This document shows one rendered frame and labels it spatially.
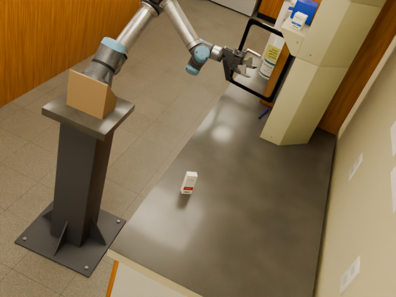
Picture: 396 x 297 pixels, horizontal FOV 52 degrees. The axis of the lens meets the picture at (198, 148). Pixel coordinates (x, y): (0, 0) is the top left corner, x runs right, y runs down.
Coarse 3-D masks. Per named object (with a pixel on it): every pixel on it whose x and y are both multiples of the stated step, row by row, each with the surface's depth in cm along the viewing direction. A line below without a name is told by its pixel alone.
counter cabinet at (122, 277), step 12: (120, 264) 137; (120, 276) 141; (132, 276) 138; (144, 276) 136; (108, 288) 147; (120, 288) 144; (132, 288) 142; (144, 288) 139; (156, 288) 137; (168, 288) 135
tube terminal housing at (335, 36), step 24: (336, 0) 169; (312, 24) 177; (336, 24) 174; (360, 24) 178; (312, 48) 182; (336, 48) 182; (312, 72) 188; (336, 72) 193; (288, 96) 198; (312, 96) 198; (288, 120) 204; (312, 120) 210; (288, 144) 216
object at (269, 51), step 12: (252, 36) 224; (264, 36) 221; (276, 36) 218; (252, 48) 228; (264, 48) 224; (276, 48) 221; (252, 60) 231; (264, 60) 227; (276, 60) 224; (252, 72) 234; (264, 72) 230; (276, 72) 227; (252, 84) 237; (264, 84) 233
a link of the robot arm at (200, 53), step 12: (156, 0) 199; (168, 0) 196; (168, 12) 198; (180, 12) 197; (180, 24) 197; (180, 36) 200; (192, 36) 197; (192, 48) 198; (204, 48) 196; (192, 60) 204; (204, 60) 197
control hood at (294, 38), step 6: (288, 18) 196; (288, 24) 189; (282, 30) 183; (288, 30) 182; (294, 30) 184; (300, 30) 187; (306, 30) 189; (288, 36) 183; (294, 36) 182; (300, 36) 181; (288, 42) 185; (294, 42) 184; (300, 42) 183; (288, 48) 186; (294, 48) 185; (294, 54) 186
